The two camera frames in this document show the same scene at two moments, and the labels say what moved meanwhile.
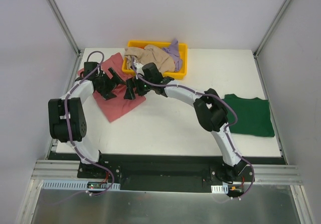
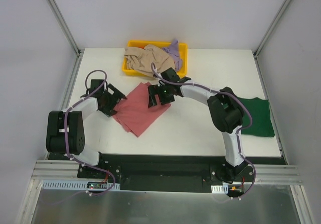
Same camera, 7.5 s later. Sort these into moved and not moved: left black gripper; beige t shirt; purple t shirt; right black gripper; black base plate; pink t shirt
Moved: left black gripper; right black gripper; pink t shirt
Not moved: black base plate; beige t shirt; purple t shirt
